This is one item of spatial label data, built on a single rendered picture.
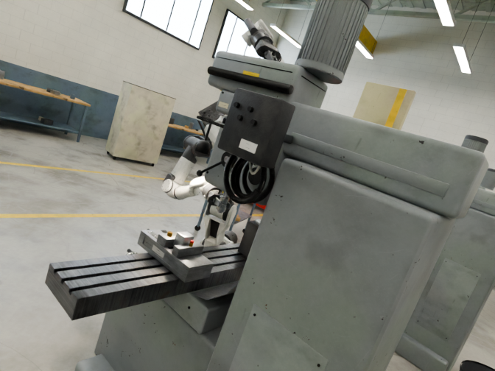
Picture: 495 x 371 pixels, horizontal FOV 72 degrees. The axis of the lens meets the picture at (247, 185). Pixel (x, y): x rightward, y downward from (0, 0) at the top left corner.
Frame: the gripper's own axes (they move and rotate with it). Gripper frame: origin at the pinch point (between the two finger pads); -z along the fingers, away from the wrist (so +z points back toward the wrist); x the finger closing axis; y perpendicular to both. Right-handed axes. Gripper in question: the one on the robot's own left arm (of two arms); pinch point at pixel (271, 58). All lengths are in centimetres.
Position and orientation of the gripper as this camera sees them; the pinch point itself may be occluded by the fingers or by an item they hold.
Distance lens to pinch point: 160.1
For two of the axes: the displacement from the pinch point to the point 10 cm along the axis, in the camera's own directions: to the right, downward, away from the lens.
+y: 5.4, -6.4, -5.5
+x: -7.9, -1.6, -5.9
